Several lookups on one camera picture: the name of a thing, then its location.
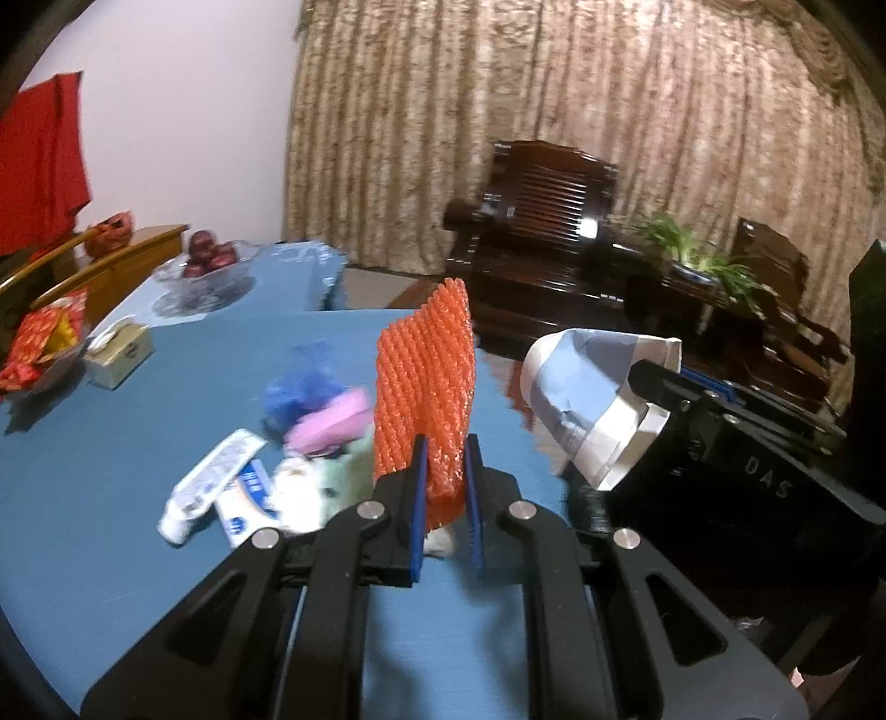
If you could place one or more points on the orange red bag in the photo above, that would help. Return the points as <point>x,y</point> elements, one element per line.
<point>109,234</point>

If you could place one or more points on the crumpled pale green wrapper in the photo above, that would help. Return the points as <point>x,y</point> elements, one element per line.
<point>318,484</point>

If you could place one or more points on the pink packet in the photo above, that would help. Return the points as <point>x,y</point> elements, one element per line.
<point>325,426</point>

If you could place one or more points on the glass snack bowl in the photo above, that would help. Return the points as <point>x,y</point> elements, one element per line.
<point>52,367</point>

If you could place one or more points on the heap of dark red fruit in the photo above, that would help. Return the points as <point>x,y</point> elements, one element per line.
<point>207,253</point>

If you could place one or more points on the dark wooden side table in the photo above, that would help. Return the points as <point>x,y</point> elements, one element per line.
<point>657,311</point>

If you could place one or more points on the dark wooden armchair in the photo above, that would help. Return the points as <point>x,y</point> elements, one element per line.
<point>547,208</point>
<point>782,277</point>

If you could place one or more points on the orange foam fruit net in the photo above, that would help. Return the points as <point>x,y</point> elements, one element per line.
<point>422,381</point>

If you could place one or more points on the red snack packet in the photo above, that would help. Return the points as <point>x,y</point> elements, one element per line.
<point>28,336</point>

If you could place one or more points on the tissue box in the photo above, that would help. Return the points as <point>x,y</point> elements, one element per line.
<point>118,353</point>

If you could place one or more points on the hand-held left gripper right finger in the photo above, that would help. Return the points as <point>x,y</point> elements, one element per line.
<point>474,509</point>

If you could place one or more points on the beige patterned curtain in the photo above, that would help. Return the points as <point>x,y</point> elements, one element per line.
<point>554,90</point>

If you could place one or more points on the white toothpaste tube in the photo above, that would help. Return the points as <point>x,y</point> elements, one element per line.
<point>207,484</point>

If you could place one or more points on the glass fruit bowl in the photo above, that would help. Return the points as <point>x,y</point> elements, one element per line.
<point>207,287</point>

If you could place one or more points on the yellow snack packet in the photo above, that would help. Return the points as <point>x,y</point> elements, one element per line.
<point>62,332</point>

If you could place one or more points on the blue and white box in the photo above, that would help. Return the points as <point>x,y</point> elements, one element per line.
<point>246,505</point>

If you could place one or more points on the blue white plant pot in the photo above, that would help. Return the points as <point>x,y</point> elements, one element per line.
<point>696,275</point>

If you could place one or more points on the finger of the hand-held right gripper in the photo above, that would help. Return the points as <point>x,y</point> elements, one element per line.
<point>761,412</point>
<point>664,391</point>

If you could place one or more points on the green potted plant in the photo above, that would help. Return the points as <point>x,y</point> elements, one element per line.
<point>675,239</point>

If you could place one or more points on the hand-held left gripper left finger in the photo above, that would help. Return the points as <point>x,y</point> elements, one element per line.
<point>418,512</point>

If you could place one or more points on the blue plastic bag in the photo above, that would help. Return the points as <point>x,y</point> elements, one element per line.
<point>301,388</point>

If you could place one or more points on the red cloth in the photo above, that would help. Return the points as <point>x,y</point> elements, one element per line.
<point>38,159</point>

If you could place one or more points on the white paper cup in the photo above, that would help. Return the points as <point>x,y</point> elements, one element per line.
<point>574,388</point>

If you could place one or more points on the light wooden cabinet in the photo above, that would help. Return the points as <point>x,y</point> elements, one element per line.
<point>138,259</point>

